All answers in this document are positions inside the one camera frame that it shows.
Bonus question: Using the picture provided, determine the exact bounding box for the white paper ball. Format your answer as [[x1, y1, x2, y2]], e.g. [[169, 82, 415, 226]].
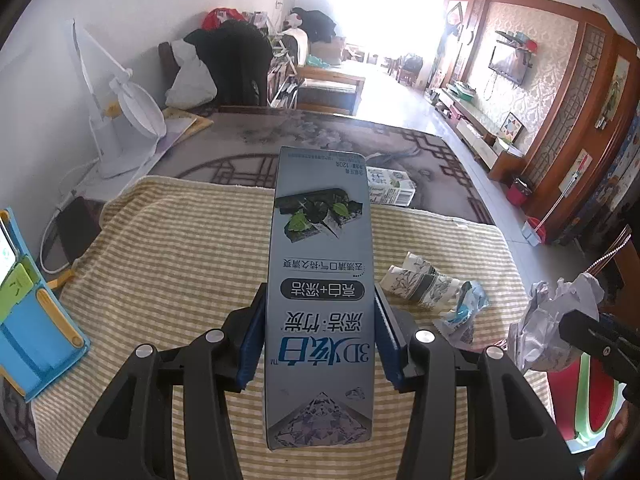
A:
[[506, 272, 604, 374]]

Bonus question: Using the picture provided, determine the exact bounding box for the blue white snack wrapper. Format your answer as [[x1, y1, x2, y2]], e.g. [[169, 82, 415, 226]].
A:
[[434, 281, 489, 350]]

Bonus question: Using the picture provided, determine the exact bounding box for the white patterned paper cup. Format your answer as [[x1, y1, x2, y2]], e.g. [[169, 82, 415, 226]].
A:
[[380, 252, 462, 312]]

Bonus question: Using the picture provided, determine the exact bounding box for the white green milk carton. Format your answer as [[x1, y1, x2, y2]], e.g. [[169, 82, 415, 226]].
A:
[[367, 167, 416, 207]]

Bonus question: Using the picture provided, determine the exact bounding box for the red green trash bin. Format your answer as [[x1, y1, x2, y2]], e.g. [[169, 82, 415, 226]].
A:
[[548, 353, 625, 454]]

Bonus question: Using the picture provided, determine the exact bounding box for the right hand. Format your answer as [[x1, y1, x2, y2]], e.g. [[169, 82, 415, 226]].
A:
[[585, 401, 639, 480]]

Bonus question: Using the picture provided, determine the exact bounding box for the wooden carved chair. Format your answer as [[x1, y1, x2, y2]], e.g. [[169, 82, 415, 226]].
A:
[[589, 226, 639, 312]]

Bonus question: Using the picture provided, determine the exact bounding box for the blue green phone stand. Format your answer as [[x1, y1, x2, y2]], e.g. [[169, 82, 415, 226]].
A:
[[1, 208, 90, 402]]

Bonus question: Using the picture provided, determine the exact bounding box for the small red floor bin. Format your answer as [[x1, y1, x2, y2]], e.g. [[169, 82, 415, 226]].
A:
[[506, 178, 533, 207]]

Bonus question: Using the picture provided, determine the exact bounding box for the striped yellow table mat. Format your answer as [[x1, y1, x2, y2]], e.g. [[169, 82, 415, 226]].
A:
[[29, 174, 572, 480]]

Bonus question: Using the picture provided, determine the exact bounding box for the smartphone with lit screen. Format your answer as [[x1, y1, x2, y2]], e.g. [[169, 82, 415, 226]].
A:
[[0, 221, 18, 284]]

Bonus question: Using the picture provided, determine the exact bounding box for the low tv cabinet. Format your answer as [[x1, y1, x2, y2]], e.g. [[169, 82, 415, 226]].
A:
[[435, 89, 525, 185]]

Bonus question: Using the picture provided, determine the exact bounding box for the black tablet on table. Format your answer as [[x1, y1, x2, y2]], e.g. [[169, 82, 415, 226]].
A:
[[42, 196, 105, 270]]

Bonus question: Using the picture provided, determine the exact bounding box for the grey patterned table cover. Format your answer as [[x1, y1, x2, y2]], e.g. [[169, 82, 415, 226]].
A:
[[151, 106, 494, 224]]

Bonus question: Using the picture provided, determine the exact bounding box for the white desk fan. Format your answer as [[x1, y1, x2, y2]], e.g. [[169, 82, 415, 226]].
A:
[[68, 20, 167, 179]]

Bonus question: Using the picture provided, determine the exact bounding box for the white plastic bag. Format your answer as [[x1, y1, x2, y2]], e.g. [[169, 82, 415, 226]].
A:
[[165, 39, 218, 110]]

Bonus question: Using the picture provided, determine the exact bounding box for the magazine rack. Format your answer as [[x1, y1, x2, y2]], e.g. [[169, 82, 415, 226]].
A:
[[267, 34, 300, 110]]

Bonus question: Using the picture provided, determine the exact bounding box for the wooden sofa bench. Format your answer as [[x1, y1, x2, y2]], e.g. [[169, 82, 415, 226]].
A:
[[282, 28, 366, 116]]

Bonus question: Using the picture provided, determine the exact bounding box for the black clothes pile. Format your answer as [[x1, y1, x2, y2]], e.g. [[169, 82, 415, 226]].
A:
[[183, 20, 273, 107]]

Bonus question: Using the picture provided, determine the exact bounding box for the wall mounted television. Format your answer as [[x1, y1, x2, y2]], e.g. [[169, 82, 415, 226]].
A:
[[488, 42, 532, 86]]

